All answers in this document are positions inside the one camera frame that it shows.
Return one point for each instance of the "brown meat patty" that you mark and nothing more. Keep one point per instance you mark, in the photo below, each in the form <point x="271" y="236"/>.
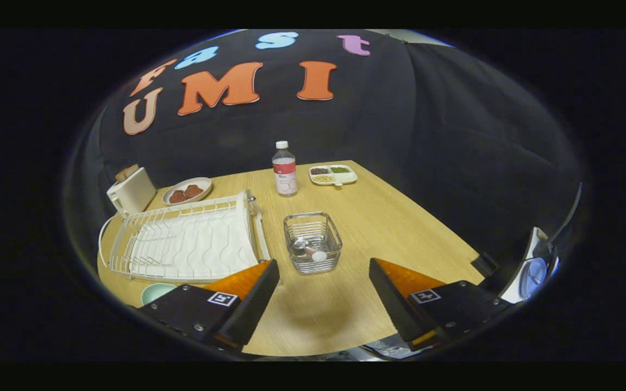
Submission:
<point x="177" y="196"/>
<point x="193" y="190"/>

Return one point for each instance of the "blue round object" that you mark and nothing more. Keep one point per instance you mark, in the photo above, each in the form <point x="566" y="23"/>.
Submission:
<point x="536" y="277"/>

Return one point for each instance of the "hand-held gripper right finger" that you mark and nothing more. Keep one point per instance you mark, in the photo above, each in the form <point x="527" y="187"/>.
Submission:
<point x="394" y="307"/>

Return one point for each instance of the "beige round plate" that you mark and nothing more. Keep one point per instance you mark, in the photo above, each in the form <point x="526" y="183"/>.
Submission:
<point x="201" y="183"/>

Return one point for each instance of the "light green plate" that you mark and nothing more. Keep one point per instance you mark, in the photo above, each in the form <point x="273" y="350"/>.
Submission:
<point x="155" y="293"/>

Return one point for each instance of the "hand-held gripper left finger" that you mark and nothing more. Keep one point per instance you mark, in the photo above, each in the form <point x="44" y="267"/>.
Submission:
<point x="248" y="309"/>

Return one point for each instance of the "white dish rack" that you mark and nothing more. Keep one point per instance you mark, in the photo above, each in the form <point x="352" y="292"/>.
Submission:
<point x="193" y="244"/>

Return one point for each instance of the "clear bottle with red label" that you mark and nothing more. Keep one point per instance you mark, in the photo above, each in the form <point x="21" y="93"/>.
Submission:
<point x="285" y="171"/>

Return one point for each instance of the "white toaster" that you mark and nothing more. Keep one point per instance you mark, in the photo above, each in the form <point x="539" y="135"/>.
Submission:
<point x="133" y="191"/>

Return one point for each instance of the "white divided tray with beans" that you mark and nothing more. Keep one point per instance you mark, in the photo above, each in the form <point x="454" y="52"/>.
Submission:
<point x="348" y="177"/>

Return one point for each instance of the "toast slices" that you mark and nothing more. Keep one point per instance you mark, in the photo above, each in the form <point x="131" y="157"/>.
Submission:
<point x="126" y="172"/>

